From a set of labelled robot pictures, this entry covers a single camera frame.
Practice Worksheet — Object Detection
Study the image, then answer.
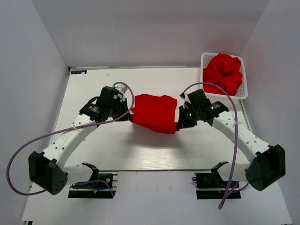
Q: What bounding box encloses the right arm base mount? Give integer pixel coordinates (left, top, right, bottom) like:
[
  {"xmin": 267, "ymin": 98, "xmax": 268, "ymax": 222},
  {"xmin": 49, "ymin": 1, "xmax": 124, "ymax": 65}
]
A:
[{"xmin": 192, "ymin": 172, "xmax": 227, "ymax": 200}]

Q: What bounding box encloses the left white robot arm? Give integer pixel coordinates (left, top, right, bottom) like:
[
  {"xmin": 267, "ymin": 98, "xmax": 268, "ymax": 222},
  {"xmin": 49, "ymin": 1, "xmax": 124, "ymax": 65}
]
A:
[{"xmin": 29, "ymin": 82, "xmax": 131, "ymax": 195}]

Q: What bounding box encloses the blue table label sticker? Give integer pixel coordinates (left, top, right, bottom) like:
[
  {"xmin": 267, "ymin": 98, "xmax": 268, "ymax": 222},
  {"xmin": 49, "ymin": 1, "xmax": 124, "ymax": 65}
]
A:
[{"xmin": 71, "ymin": 70, "xmax": 87, "ymax": 75}]

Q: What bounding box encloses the red t shirt pile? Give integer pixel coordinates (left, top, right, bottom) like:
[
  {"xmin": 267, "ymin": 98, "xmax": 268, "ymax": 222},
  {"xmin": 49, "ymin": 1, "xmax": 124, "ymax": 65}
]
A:
[{"xmin": 202, "ymin": 53, "xmax": 243, "ymax": 96}]

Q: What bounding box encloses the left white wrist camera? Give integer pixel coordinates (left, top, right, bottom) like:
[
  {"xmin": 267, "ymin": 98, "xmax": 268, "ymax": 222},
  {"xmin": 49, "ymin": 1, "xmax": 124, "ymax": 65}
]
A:
[{"xmin": 113, "ymin": 84, "xmax": 128, "ymax": 95}]

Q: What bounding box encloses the white plastic basket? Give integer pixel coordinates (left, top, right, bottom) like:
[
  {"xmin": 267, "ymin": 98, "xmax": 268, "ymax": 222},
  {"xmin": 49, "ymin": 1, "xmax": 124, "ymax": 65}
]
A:
[{"xmin": 200, "ymin": 52, "xmax": 248, "ymax": 99}]

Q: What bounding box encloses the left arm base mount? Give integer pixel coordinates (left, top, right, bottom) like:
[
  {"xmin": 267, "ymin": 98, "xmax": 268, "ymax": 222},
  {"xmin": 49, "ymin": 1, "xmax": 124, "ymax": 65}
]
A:
[{"xmin": 68, "ymin": 172, "xmax": 118, "ymax": 199}]

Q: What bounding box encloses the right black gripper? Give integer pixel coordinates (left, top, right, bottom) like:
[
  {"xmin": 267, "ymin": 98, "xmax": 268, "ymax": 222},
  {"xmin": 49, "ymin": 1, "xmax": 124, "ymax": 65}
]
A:
[{"xmin": 177, "ymin": 105, "xmax": 201, "ymax": 129}]

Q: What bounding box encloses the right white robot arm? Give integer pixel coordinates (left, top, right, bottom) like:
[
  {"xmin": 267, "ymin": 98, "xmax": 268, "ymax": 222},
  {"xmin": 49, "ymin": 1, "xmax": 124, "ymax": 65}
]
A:
[{"xmin": 177, "ymin": 89, "xmax": 286, "ymax": 191}]

